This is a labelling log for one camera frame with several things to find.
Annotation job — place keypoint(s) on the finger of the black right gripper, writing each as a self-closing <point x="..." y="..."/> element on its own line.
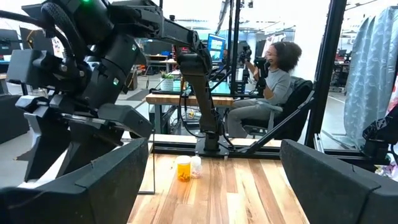
<point x="84" y="146"/>
<point x="46" y="140"/>

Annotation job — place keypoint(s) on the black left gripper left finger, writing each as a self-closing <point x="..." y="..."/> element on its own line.
<point x="77" y="202"/>

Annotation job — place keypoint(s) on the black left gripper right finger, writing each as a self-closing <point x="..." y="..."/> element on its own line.
<point x="342" y="199"/>

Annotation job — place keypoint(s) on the orange pill bottle white cap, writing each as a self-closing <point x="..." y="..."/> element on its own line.
<point x="183" y="169"/>

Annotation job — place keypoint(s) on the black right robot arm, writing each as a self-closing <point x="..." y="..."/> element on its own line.
<point x="202" y="93"/>

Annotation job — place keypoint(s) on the black background robot arm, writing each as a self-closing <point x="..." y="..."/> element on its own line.
<point x="261" y="68"/>

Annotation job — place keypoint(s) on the black cabinet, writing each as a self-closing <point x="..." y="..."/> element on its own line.
<point x="9" y="118"/>

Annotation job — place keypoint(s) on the wooden background table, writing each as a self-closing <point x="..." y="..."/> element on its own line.
<point x="168" y="99"/>

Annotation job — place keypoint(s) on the white potted plant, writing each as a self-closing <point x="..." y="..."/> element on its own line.
<point x="167" y="83"/>

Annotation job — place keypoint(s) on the black office chair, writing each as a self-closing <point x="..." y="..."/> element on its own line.
<point x="295" y="105"/>

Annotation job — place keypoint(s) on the lit blue monitor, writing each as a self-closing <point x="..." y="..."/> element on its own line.
<point x="216" y="46"/>

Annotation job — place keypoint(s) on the grey curtain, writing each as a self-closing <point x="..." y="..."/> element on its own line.
<point x="370" y="77"/>

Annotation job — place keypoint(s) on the person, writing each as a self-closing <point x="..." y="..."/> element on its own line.
<point x="276" y="84"/>

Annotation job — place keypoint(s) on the black background pole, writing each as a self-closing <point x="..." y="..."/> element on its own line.
<point x="235" y="46"/>

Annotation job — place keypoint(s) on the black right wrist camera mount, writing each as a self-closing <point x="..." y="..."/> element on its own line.
<point x="34" y="68"/>

